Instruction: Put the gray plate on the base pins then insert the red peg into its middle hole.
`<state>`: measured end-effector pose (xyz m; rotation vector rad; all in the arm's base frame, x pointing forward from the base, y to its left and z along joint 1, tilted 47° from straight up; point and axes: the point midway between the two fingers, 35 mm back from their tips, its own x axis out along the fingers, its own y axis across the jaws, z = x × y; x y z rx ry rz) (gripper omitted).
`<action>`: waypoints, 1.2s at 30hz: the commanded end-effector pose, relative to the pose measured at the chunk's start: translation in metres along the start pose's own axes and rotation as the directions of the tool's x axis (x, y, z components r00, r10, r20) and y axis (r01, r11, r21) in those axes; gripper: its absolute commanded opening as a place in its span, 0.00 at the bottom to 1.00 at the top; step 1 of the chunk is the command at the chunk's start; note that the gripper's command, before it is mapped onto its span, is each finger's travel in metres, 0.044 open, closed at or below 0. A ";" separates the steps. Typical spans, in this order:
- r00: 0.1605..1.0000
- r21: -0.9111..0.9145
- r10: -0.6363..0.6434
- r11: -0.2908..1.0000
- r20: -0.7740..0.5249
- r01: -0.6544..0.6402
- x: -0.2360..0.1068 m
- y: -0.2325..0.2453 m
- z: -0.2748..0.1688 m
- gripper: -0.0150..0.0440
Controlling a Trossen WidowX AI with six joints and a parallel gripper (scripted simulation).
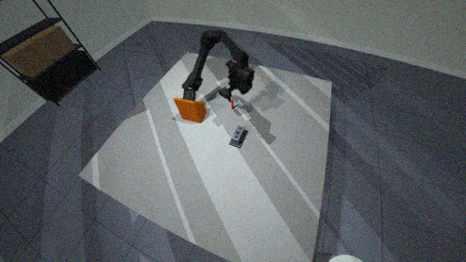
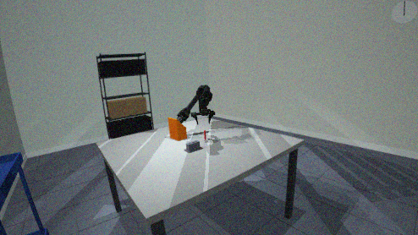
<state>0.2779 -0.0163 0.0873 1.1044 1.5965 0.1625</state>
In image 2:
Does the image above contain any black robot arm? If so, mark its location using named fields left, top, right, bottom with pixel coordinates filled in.
left=176, top=85, right=212, bottom=123

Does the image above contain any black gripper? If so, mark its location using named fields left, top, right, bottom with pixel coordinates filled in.
left=191, top=106, right=215, bottom=124

